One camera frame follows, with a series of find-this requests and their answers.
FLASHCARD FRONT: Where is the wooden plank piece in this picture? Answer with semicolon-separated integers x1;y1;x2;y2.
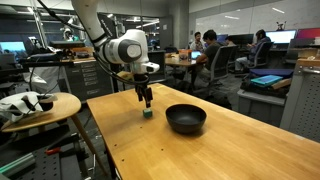
270;78;293;90

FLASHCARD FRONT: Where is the orange handled tool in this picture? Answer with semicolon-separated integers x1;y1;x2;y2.
44;146;63;156

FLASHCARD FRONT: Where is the blue lit monitor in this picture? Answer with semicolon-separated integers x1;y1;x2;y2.
0;41;27;53

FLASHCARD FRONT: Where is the aluminium profile bar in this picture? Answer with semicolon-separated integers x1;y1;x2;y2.
0;152;37;178

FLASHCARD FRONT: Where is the grey storage bin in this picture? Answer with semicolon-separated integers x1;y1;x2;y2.
237;89;287;128

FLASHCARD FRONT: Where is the open laptop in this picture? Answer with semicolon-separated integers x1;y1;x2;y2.
190;50;203;61

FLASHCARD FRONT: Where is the grey office chair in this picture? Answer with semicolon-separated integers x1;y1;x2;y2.
196;45;236;98

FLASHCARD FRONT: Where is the black bowl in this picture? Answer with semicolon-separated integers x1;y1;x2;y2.
165;103;208;135

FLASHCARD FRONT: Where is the seated person behind monitor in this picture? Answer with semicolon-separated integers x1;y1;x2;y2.
224;35;236;47

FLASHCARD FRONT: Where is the wooden office desk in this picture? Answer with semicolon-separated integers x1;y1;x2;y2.
164;54;198;68

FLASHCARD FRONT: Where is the white lit monitor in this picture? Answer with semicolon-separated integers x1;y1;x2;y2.
265;29;298;45

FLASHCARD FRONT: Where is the round wooden side table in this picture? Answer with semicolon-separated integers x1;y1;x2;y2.
0;92;109;177

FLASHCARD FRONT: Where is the white crumpled cloth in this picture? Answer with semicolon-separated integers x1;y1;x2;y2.
0;91;44;123

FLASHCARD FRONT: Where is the orange container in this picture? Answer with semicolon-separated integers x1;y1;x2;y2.
178;49;193;62

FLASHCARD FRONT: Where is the grey drawer cabinet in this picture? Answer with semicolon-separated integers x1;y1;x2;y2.
63;58;115;103

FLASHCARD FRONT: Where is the person in light shirt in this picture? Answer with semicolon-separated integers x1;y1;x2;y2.
189;31;205;53

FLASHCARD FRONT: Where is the red lit monitor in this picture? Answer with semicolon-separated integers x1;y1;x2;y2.
296;27;320;40

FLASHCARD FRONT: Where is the wooden shelf box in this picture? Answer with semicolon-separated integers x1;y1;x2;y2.
288;46;320;68

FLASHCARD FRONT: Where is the small green cube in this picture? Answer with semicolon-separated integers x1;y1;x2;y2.
142;107;154;118

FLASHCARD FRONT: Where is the small black cup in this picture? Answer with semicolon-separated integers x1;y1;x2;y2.
36;94;55;113

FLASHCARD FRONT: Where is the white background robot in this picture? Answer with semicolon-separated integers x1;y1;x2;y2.
59;18;81;43

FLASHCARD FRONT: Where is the black bag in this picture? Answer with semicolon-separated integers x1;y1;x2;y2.
239;78;294;99

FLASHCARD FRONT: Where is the dark blue folder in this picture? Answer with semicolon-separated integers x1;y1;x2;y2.
249;68;295;79

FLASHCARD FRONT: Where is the black flat device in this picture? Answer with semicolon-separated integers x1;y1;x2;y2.
49;40;86;50

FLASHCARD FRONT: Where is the dark monitor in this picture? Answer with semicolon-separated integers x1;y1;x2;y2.
228;33;255;46

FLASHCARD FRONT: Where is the dark office chair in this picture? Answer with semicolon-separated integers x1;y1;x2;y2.
248;41;275;69

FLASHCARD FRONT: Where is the grey perforated metal cabinet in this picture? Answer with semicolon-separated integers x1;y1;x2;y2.
279;58;320;144

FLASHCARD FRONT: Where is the person in dark t-shirt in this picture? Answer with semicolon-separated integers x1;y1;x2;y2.
194;29;223;84

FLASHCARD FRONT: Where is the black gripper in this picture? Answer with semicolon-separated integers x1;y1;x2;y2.
134;73;154;109

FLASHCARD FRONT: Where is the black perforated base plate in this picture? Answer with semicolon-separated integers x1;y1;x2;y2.
0;146;84;180

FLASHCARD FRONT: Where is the person in dark jacket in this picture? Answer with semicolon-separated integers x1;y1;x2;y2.
234;29;273;73

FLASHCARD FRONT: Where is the small dark figurine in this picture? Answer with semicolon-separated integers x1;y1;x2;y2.
275;20;287;32

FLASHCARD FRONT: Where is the teal flat box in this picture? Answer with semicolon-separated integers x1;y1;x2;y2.
250;74;284;88

